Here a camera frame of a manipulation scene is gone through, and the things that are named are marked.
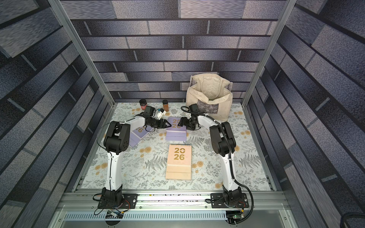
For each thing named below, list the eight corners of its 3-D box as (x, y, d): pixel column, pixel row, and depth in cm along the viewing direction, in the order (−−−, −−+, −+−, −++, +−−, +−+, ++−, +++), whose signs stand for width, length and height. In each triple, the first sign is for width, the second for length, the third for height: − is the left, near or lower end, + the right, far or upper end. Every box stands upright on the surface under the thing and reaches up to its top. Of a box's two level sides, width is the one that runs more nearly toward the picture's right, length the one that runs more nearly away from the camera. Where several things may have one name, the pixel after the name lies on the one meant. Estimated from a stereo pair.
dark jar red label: (139, 109, 115) (138, 105, 111) (141, 103, 120) (140, 98, 116) (146, 109, 115) (144, 105, 111) (147, 103, 120) (146, 98, 116)
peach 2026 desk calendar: (166, 179, 83) (165, 177, 79) (168, 146, 97) (168, 143, 93) (192, 179, 83) (193, 177, 79) (191, 146, 97) (192, 143, 93)
